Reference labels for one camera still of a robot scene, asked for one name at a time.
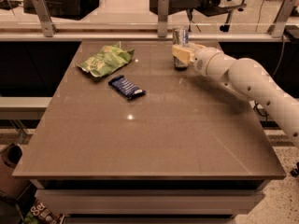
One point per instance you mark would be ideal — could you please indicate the glass barrier rail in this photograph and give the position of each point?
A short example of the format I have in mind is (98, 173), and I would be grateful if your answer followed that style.
(21, 33)

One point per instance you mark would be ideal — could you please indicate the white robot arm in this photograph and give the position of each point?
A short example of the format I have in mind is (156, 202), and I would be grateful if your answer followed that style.
(245, 79)

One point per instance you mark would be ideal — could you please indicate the metal rail bracket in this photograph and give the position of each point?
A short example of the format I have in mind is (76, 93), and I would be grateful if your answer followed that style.
(162, 8)
(276, 29)
(42, 12)

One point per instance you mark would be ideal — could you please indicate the dark blue snack packet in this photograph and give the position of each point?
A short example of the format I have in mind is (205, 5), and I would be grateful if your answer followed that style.
(125, 87)

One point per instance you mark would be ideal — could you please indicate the brown bin with hole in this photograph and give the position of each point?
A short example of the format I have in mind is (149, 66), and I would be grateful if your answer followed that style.
(11, 187)

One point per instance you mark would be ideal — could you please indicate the right metal rail bracket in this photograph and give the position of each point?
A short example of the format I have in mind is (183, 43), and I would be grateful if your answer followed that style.
(276, 29)

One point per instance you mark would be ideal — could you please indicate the grey drawer cabinet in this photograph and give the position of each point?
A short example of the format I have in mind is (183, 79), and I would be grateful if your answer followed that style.
(225, 203)

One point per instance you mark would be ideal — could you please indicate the middle metal rail bracket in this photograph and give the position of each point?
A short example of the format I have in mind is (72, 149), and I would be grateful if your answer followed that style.
(162, 8)

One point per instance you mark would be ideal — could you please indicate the printed snack box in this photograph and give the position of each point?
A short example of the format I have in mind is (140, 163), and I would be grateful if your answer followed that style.
(39, 213)

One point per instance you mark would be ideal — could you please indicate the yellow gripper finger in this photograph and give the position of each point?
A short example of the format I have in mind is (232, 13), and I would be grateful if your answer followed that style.
(195, 46)
(184, 54)

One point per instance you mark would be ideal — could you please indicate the left metal rail bracket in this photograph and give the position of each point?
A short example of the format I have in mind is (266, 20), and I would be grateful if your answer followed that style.
(42, 12)

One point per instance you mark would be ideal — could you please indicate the black box on floor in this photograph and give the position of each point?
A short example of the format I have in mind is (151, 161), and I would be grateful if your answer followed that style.
(62, 0)

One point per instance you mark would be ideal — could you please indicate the silver redbull can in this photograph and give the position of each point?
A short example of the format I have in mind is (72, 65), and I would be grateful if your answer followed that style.
(180, 37)

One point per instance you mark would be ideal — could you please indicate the green chip bag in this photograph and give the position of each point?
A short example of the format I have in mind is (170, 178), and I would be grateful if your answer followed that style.
(107, 60)

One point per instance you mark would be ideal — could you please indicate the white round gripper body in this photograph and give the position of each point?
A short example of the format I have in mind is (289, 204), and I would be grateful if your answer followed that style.
(202, 61)

